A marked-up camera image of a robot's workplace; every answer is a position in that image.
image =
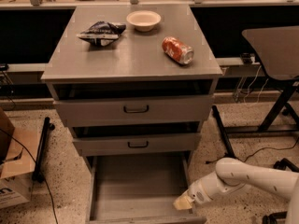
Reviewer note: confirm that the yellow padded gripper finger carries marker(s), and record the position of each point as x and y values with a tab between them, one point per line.
183	202

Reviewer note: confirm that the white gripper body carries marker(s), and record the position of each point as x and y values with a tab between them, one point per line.
198	193

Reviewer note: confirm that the grey bottom drawer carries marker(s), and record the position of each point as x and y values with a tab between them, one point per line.
139	189

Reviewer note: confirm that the grey drawer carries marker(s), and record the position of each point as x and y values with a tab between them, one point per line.
139	189
122	145
127	111

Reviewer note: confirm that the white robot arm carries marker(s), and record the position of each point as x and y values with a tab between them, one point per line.
231	175

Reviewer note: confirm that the grey middle drawer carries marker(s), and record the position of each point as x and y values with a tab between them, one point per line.
122	145

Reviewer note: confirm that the grey top drawer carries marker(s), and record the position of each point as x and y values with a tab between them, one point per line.
127	111

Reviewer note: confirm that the grey drawer cabinet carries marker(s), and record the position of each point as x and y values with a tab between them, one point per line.
134	66

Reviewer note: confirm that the black chair base leg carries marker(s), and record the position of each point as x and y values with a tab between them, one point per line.
274	217

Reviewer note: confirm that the black floor stand bar right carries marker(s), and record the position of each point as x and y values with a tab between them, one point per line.
224	136

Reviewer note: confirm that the black floor stand bar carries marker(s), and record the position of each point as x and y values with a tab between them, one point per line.
47	128
224	136

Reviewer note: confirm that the black chair caster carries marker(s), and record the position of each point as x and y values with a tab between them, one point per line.
285	163

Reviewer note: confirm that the red soda can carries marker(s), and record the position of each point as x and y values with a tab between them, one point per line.
177	50

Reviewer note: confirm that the black floor stand bar left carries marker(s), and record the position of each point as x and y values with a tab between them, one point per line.
47	128

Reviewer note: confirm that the grey side table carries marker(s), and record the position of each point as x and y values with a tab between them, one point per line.
278	51

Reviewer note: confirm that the cardboard box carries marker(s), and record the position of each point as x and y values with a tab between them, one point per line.
18	154

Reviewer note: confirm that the white paper bowl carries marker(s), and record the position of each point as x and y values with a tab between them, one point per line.
143	20

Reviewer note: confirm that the dark chip bag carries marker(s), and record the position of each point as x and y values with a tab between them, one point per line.
102	33

